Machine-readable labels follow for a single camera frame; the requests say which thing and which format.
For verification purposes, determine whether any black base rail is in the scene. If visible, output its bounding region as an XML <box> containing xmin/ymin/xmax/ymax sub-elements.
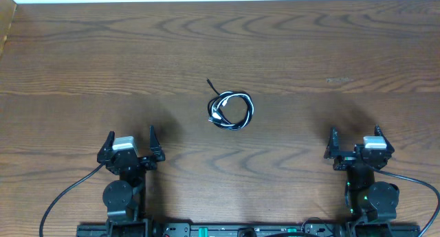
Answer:
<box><xmin>76</xmin><ymin>220</ymin><xmax>420</xmax><ymax>237</ymax></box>

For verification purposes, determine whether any white usb cable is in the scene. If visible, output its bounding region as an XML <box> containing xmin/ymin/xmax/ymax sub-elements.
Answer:
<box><xmin>211</xmin><ymin>92</ymin><xmax>255</xmax><ymax>128</ymax></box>

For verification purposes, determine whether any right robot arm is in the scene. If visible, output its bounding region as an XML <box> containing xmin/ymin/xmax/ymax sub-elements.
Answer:
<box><xmin>324</xmin><ymin>126</ymin><xmax>399</xmax><ymax>236</ymax></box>

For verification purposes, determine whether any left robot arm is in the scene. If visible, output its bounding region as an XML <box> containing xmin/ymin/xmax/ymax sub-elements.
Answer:
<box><xmin>97</xmin><ymin>126</ymin><xmax>166</xmax><ymax>236</ymax></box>

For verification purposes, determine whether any black usb cable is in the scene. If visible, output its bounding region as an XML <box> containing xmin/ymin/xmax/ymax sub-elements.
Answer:
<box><xmin>206</xmin><ymin>78</ymin><xmax>255</xmax><ymax>131</ymax></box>

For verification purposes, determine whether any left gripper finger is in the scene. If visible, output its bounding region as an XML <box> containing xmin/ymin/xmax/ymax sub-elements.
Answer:
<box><xmin>149</xmin><ymin>126</ymin><xmax>166</xmax><ymax>161</ymax></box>
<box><xmin>97</xmin><ymin>131</ymin><xmax>115</xmax><ymax>163</ymax></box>

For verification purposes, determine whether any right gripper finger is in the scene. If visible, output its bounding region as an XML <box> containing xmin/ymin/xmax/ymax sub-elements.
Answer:
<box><xmin>374</xmin><ymin>124</ymin><xmax>395</xmax><ymax>153</ymax></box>
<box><xmin>324</xmin><ymin>127</ymin><xmax>340</xmax><ymax>159</ymax></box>

